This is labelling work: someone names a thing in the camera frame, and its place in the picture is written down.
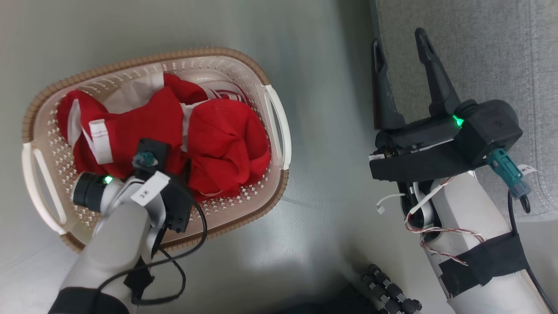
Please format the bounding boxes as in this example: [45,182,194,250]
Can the beige plastic laundry basket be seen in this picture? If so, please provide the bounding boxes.
[21,47,292,253]

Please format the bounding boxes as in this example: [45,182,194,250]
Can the red and white twisted wires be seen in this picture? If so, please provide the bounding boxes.
[404,176,485,266]

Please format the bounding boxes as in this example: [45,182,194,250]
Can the white flat ribbon cable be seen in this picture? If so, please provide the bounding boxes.
[376,180,445,224]

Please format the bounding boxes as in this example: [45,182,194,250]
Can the red garment with white trim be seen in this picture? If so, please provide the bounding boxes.
[57,73,209,180]

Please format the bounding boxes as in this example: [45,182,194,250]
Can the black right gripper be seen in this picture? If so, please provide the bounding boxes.
[369,28,476,182]

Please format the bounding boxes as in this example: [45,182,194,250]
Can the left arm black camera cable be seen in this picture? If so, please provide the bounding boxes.
[97,150,208,306]

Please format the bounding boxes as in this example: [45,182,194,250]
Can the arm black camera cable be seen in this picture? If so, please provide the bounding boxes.
[97,150,208,306]
[487,147,558,314]

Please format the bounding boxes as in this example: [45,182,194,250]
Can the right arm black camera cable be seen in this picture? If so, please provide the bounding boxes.
[487,147,558,314]

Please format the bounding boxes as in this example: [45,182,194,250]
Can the black tape band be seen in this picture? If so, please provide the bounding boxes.
[438,231,530,299]

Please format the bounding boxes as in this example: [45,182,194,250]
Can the black ribbed hose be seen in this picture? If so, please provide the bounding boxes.
[361,263,422,314]

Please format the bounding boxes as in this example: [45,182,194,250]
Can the grey fabric sofa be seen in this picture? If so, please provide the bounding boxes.
[368,0,558,218]

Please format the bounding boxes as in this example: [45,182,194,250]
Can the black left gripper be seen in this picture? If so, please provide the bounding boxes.
[152,174,194,233]

